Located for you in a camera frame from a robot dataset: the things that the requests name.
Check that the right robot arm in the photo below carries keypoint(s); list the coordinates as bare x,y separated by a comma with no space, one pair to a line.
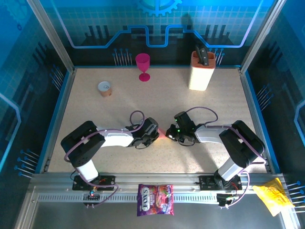
243,143

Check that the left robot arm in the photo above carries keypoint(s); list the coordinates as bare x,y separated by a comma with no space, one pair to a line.
81,148

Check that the cream knife block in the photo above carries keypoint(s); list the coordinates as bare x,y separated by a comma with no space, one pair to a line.
199,78

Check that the small tin can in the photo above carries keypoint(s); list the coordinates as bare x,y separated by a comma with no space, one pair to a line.
104,91

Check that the purple candy bag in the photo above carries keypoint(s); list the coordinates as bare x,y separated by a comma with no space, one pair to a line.
155,200

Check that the pink plastic goblet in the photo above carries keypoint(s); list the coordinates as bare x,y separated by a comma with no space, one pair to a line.
143,60

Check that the small circuit board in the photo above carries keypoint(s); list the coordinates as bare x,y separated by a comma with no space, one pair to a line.
91,196
226,199

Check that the yellow plastic bag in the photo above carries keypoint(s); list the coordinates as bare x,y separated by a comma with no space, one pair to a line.
271,195

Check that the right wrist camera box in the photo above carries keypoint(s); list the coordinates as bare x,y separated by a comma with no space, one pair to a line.
170,136

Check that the aluminium front rail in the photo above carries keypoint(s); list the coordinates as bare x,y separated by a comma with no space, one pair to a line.
155,177

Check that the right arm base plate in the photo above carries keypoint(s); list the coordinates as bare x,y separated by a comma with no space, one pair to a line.
206,183

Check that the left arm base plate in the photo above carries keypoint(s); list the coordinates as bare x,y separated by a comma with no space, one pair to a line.
107,182

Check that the aluminium side rail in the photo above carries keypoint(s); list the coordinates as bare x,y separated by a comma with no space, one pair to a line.
57,119
248,90

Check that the aluminium frame post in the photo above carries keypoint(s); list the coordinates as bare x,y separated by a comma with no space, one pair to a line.
262,35
51,38

